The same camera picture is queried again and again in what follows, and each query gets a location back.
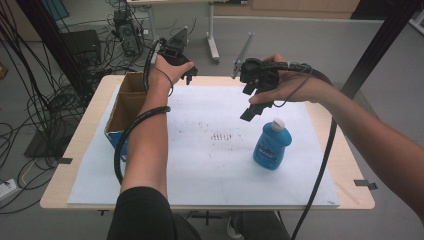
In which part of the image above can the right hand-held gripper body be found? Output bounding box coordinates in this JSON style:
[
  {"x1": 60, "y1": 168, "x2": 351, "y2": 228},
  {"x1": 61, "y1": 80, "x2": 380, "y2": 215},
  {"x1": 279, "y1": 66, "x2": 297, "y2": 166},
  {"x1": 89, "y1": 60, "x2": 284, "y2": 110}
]
[{"x1": 232, "y1": 32, "x2": 281, "y2": 96}]

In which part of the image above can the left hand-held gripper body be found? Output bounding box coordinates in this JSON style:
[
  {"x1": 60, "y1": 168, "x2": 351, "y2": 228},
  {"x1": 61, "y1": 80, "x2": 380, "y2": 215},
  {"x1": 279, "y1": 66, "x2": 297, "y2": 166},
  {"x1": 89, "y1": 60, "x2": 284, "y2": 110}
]
[{"x1": 155, "y1": 26, "x2": 198, "y2": 68}]

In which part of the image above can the blue plastic bottle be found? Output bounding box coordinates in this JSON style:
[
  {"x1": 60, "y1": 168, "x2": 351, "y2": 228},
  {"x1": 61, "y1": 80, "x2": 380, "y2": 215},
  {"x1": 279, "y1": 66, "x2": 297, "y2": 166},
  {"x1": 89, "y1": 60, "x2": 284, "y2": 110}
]
[{"x1": 252, "y1": 118, "x2": 293, "y2": 171}]

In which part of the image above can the person's left hand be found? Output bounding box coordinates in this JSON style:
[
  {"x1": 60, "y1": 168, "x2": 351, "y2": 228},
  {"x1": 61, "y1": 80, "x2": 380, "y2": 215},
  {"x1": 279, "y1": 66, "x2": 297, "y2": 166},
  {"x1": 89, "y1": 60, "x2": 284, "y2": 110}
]
[{"x1": 146, "y1": 54, "x2": 196, "y2": 98}]

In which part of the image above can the person's right hand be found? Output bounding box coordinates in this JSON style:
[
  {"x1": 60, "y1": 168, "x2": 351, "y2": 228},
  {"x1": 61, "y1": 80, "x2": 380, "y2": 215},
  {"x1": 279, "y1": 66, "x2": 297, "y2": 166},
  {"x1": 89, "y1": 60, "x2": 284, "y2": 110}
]
[{"x1": 248, "y1": 53, "x2": 334, "y2": 106}]

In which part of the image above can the white-legged desk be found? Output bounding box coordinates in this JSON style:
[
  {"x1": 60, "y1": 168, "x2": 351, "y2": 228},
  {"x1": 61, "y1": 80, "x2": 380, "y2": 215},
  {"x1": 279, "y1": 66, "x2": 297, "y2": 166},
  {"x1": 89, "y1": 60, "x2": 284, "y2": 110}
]
[{"x1": 126, "y1": 0, "x2": 249, "y2": 65}]

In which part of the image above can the open cardboard box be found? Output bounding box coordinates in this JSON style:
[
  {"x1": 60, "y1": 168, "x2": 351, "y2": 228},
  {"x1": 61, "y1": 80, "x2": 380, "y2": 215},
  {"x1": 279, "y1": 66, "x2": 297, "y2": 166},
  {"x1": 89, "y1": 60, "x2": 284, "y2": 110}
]
[{"x1": 103, "y1": 71, "x2": 150, "y2": 163}]

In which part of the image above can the light wooden cabinet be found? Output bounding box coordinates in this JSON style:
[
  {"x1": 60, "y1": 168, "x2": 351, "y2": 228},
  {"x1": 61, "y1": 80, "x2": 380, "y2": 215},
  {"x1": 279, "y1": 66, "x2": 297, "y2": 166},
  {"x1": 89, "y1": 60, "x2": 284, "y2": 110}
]
[{"x1": 213, "y1": 0, "x2": 361, "y2": 20}]

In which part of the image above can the black equipment case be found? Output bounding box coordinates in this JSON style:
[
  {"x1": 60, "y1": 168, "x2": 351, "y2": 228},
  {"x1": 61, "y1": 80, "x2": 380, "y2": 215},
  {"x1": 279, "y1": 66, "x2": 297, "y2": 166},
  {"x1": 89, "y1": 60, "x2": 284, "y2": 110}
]
[{"x1": 61, "y1": 29, "x2": 103, "y2": 68}]

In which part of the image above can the person's white shoe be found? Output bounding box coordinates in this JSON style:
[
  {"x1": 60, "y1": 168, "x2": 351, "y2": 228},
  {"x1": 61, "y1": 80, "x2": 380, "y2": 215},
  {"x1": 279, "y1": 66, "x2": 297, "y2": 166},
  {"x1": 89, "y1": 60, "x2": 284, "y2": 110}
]
[{"x1": 227, "y1": 216, "x2": 243, "y2": 240}]

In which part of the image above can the teal panel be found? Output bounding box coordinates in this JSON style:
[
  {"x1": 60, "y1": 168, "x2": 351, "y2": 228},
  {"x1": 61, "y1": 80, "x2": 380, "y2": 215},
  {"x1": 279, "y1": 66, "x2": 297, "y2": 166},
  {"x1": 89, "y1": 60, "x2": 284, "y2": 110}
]
[{"x1": 41, "y1": 0, "x2": 71, "y2": 21}]

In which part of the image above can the person's black sleeve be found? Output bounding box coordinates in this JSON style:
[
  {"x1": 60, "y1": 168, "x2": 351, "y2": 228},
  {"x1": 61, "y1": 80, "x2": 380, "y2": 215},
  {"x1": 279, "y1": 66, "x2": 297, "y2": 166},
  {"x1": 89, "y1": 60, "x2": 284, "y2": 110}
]
[{"x1": 106, "y1": 185, "x2": 178, "y2": 240}]

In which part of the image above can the tan wooden panel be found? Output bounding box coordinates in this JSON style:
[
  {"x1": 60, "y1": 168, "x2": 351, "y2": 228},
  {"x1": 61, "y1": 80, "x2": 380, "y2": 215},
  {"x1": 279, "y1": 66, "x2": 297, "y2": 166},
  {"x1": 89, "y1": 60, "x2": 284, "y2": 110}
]
[{"x1": 6, "y1": 0, "x2": 43, "y2": 43}]

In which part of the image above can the black floor mat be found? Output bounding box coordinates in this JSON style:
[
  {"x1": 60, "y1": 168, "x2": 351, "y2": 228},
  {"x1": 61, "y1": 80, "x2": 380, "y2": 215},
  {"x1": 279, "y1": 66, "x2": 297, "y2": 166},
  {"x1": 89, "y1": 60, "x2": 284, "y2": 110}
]
[{"x1": 23, "y1": 116, "x2": 79, "y2": 159}]

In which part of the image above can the white power strip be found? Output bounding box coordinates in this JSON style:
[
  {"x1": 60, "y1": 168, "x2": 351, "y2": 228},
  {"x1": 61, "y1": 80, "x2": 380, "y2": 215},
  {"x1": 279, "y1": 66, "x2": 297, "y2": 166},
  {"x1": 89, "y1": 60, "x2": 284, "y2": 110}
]
[{"x1": 0, "y1": 178, "x2": 18, "y2": 201}]

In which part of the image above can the thin black left wrist cable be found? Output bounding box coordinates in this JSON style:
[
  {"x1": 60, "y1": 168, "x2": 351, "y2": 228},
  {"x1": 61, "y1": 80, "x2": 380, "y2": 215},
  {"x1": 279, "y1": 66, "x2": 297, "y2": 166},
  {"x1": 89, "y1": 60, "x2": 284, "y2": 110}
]
[{"x1": 153, "y1": 66, "x2": 175, "y2": 98}]

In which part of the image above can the thin black right hand cable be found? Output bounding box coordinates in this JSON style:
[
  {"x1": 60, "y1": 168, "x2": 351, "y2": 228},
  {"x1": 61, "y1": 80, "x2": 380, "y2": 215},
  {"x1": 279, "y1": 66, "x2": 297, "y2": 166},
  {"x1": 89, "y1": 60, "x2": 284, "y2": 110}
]
[{"x1": 273, "y1": 68, "x2": 314, "y2": 109}]

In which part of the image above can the thick black left gripper cable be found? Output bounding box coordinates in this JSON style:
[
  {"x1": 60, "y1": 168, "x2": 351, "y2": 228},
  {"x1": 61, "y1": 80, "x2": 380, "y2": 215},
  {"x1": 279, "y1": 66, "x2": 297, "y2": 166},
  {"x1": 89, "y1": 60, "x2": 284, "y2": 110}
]
[{"x1": 113, "y1": 39, "x2": 172, "y2": 185}]

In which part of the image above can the thick black gripper cable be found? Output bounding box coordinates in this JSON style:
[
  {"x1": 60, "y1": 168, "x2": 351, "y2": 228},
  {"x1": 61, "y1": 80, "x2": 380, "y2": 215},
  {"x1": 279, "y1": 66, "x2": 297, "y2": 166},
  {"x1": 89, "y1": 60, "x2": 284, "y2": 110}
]
[
  {"x1": 263, "y1": 61, "x2": 338, "y2": 240},
  {"x1": 113, "y1": 39, "x2": 172, "y2": 185}
]

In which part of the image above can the thick black right gripper cable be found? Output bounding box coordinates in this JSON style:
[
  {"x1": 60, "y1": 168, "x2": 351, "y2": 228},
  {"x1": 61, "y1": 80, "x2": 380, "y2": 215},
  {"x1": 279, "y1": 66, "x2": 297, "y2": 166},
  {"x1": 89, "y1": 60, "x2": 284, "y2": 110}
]
[{"x1": 263, "y1": 61, "x2": 338, "y2": 240}]

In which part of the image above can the black metal post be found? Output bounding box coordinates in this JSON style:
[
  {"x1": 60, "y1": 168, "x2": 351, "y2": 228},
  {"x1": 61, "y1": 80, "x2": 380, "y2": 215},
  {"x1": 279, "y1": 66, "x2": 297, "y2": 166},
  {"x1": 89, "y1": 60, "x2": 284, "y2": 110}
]
[
  {"x1": 339, "y1": 0, "x2": 423, "y2": 101},
  {"x1": 14, "y1": 0, "x2": 96, "y2": 98}
]

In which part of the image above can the tangle of black floor cables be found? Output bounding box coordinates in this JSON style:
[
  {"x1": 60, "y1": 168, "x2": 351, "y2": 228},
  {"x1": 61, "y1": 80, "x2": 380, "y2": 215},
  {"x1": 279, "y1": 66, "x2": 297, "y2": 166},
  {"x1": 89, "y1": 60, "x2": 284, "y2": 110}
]
[{"x1": 0, "y1": 0, "x2": 201, "y2": 215}]

